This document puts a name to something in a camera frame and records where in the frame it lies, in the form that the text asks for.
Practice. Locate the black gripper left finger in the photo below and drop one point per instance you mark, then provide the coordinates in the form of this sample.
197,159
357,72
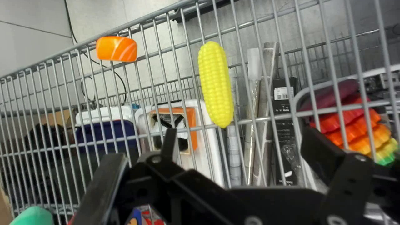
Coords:
101,191

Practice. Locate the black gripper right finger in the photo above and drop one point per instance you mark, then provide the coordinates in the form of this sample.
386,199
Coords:
341,179

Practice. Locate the yellow toy maize cob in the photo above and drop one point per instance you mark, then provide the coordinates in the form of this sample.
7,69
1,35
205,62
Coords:
215,82

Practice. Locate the blue white storage bin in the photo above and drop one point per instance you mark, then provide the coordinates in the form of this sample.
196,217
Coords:
103,132

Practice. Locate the black handheld radio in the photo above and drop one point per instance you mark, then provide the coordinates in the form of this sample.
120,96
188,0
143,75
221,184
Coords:
285,137

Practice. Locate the green toy egg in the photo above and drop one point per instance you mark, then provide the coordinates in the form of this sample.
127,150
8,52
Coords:
32,216

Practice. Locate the white bin with orange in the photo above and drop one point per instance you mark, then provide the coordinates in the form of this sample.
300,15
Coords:
207,154

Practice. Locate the white tube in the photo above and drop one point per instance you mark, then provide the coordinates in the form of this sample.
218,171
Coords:
253,82

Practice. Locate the orange salmon sushi toy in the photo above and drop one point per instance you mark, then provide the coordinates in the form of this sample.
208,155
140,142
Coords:
116,49

